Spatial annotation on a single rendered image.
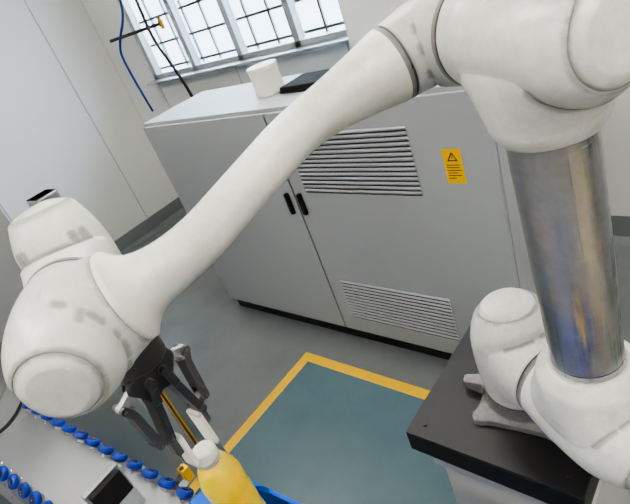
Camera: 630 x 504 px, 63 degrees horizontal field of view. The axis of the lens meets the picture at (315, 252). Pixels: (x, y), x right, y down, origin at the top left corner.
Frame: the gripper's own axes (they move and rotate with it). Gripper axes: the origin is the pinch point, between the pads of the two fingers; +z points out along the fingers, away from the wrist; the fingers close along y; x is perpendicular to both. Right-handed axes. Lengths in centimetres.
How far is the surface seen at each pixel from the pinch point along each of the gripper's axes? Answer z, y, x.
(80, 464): 50, 1, -87
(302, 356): 142, -129, -131
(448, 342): 125, -144, -40
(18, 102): -28, -200, -435
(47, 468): 50, 6, -98
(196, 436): 61, -26, -67
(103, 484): 35, 5, -53
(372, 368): 143, -132, -83
